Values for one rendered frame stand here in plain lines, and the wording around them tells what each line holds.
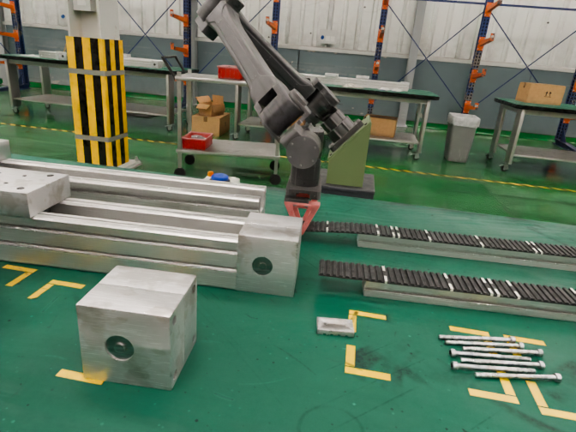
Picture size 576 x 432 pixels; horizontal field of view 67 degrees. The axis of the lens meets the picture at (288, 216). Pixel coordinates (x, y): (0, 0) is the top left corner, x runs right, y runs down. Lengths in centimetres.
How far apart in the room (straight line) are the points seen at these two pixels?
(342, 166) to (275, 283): 66
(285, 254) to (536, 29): 826
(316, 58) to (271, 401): 800
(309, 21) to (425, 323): 789
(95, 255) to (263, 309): 28
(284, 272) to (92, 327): 28
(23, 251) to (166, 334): 39
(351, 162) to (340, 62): 710
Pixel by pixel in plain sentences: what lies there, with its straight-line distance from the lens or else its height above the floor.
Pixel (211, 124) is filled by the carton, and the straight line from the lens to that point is 585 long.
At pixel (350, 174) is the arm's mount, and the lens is 127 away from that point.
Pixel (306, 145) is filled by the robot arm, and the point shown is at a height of 99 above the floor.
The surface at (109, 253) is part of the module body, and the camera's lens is 74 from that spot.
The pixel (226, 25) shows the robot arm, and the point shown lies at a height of 117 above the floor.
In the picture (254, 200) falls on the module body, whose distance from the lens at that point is 83.
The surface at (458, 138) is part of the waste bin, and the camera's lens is 574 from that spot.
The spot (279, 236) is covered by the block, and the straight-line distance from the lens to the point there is 65.
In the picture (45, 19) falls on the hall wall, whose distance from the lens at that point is 1042.
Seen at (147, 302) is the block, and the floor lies 87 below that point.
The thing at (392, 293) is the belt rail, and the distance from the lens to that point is 71.
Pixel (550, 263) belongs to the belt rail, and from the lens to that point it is 98.
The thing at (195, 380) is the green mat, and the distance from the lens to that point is 53.
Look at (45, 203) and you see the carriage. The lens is 79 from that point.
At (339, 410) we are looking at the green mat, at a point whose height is 78.
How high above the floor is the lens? 113
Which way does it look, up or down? 21 degrees down
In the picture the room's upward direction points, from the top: 5 degrees clockwise
